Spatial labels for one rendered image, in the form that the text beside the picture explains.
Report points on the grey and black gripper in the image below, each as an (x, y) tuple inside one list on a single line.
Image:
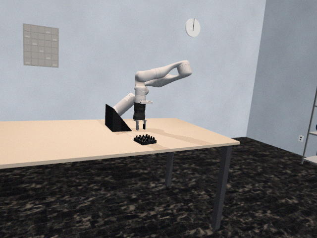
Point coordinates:
[(139, 110)]

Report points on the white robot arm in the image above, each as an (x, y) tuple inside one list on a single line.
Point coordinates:
[(156, 77)]

